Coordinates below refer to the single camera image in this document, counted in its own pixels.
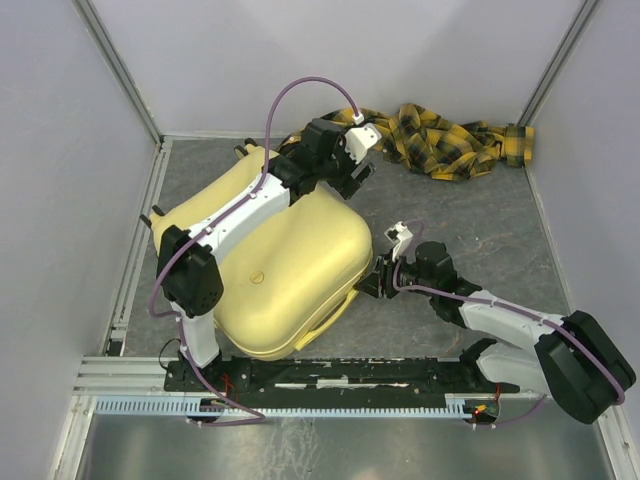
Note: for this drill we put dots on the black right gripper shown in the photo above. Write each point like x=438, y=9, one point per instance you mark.
x=373, y=283

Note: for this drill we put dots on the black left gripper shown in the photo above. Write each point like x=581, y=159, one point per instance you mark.
x=347, y=186

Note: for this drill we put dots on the yellow suitcase with black lining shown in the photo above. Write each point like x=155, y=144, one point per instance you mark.
x=292, y=277

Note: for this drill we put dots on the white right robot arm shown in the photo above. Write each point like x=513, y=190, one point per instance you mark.
x=569, y=358

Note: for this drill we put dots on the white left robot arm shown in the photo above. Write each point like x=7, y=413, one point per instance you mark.
x=190, y=259

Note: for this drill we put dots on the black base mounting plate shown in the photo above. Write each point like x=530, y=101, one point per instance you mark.
x=334, y=397

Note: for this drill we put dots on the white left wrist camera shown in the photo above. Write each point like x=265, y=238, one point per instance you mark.
x=360, y=138

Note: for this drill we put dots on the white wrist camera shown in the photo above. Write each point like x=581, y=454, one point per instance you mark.
x=401, y=237
x=360, y=138

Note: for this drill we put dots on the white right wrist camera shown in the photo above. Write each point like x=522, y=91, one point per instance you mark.
x=401, y=237

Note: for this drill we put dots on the blue slotted cable duct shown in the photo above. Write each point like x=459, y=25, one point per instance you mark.
x=195, y=407

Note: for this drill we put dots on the aluminium frame rail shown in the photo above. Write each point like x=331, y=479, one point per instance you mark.
x=125, y=375

